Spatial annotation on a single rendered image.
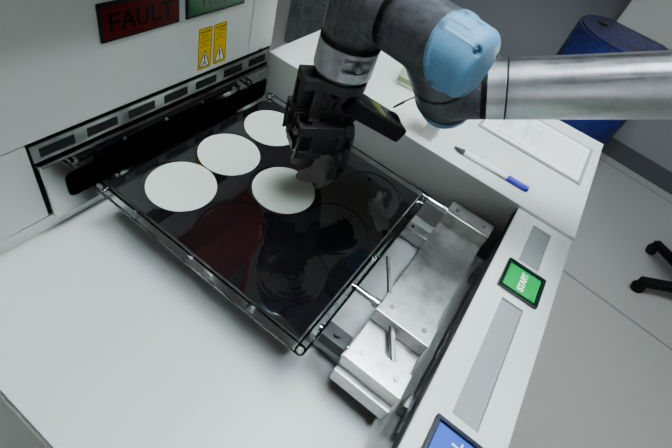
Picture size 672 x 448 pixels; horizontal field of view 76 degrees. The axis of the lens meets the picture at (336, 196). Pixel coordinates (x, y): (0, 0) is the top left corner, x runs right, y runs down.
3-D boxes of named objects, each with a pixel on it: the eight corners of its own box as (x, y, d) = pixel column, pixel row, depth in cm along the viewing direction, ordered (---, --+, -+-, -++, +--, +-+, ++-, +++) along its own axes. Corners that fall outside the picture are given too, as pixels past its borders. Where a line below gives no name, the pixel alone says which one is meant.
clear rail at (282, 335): (92, 189, 60) (91, 182, 59) (101, 184, 61) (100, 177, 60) (300, 360, 51) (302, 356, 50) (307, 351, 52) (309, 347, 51)
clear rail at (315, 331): (290, 353, 51) (293, 348, 50) (421, 195, 76) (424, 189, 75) (300, 360, 51) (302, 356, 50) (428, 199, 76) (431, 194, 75)
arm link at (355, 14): (392, -39, 39) (327, -77, 42) (358, 67, 47) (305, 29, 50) (437, -44, 44) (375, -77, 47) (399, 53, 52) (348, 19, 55)
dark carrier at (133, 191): (107, 185, 60) (107, 182, 60) (268, 99, 83) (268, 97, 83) (298, 340, 52) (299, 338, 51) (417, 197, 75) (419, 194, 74)
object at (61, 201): (49, 212, 60) (32, 163, 54) (258, 101, 90) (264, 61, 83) (57, 219, 60) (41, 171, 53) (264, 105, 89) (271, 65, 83)
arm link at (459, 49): (503, 70, 48) (427, 23, 52) (510, 14, 38) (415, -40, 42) (457, 125, 49) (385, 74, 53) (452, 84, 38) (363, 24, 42)
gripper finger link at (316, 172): (287, 188, 67) (298, 144, 61) (322, 186, 70) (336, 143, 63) (292, 203, 66) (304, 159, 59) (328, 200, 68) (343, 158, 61)
